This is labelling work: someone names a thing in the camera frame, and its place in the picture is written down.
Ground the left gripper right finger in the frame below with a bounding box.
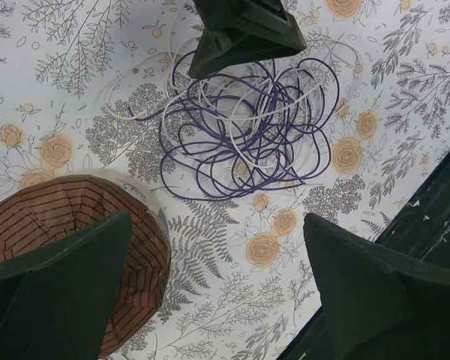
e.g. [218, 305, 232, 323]
[304, 214, 450, 359]

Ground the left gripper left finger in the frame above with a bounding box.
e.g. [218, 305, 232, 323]
[0, 210, 133, 359]

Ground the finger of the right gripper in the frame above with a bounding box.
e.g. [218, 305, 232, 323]
[188, 0, 307, 78]

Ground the white thin cable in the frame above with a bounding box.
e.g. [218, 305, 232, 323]
[101, 7, 365, 170]

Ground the purple thin cable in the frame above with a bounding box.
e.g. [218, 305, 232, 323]
[127, 55, 341, 203]

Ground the brown wrapped paper roll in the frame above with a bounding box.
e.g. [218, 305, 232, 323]
[0, 174, 171, 359]

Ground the floral table mat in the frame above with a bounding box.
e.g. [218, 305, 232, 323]
[0, 1, 450, 359]

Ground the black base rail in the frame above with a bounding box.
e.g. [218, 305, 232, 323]
[282, 152, 450, 359]

